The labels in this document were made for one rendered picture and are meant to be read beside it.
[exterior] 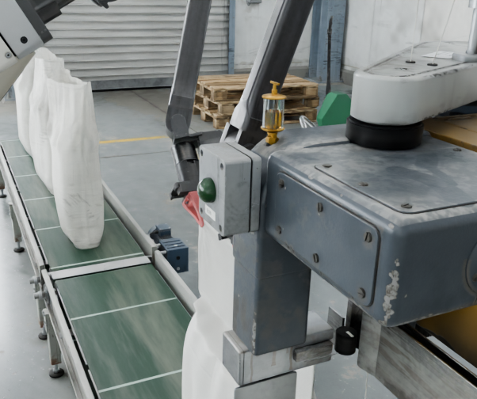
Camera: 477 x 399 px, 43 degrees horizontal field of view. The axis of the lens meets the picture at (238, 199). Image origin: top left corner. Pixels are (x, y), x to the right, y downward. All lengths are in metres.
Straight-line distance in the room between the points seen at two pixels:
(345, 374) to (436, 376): 1.85
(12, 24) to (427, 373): 0.71
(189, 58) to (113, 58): 6.95
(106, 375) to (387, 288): 1.47
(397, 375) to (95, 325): 1.49
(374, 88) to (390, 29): 8.00
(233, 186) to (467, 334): 0.41
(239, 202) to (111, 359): 1.37
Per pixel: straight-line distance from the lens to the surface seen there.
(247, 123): 1.07
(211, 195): 0.68
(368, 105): 0.70
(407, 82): 0.70
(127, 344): 2.05
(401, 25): 8.52
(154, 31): 8.50
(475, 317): 0.88
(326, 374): 2.58
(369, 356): 0.85
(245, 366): 0.81
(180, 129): 1.38
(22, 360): 2.72
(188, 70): 1.43
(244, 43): 9.08
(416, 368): 0.78
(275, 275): 0.73
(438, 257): 0.54
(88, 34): 8.28
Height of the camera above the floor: 1.52
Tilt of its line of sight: 20 degrees down
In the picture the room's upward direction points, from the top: 2 degrees clockwise
